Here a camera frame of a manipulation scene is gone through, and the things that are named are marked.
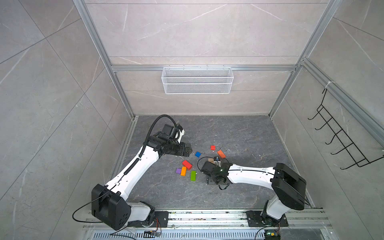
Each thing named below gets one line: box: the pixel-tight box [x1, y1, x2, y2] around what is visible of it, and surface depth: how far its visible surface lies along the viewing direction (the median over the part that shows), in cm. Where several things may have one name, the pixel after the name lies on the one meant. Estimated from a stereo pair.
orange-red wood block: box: [217, 149, 226, 159], surface depth 99 cm
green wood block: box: [190, 170, 197, 182], surface depth 89 cm
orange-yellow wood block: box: [180, 166, 187, 177], surface depth 91 cm
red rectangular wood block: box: [182, 160, 193, 171], surface depth 92 cm
